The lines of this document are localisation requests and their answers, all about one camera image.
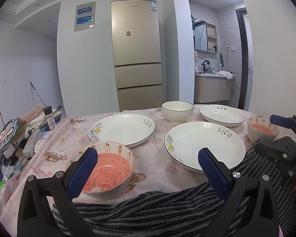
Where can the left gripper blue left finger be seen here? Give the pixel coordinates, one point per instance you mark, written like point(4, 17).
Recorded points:
point(35, 216)

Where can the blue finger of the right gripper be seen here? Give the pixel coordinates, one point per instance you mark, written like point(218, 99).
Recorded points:
point(280, 149)
point(281, 121)

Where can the pink dish rack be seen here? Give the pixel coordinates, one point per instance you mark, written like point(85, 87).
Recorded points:
point(32, 114)

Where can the beige bathroom vanity cabinet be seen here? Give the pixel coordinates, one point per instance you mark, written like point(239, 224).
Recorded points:
point(210, 88)

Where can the pink cartoon tablecloth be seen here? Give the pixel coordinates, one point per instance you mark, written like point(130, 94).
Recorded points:
point(154, 169)

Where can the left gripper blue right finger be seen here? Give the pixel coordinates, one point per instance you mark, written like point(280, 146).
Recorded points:
point(260, 217)

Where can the mop leaning on wall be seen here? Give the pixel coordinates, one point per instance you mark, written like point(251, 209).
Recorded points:
point(49, 96)

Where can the spice jar black lid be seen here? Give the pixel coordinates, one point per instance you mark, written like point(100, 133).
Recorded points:
point(49, 117)

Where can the gold three-door refrigerator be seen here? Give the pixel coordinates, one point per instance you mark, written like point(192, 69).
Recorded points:
point(136, 54)

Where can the small pink carrot bowl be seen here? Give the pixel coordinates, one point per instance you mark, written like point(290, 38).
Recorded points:
point(258, 127)

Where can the black faucet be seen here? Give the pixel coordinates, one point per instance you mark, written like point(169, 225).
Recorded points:
point(205, 64)

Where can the black bathroom door frame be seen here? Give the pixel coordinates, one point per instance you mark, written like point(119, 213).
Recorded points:
point(245, 56)

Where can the large pink strawberry bowl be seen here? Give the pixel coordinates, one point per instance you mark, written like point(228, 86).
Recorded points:
point(113, 171)

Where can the grey wall electrical panel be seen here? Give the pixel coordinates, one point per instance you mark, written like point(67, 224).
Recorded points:
point(84, 16)

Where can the blue cartoon snack bag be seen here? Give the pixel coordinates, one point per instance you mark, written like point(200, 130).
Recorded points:
point(7, 134)

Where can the white life plate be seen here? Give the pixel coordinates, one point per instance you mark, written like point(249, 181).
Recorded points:
point(184, 141)
point(222, 115)
point(129, 129)

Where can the bathroom mirror cabinet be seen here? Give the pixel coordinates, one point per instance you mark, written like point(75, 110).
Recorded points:
point(205, 36)

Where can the white pink towel on sink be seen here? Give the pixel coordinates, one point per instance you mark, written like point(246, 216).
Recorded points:
point(227, 75)

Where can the white ribbed bowl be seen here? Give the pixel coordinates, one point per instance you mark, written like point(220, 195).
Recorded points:
point(177, 112)

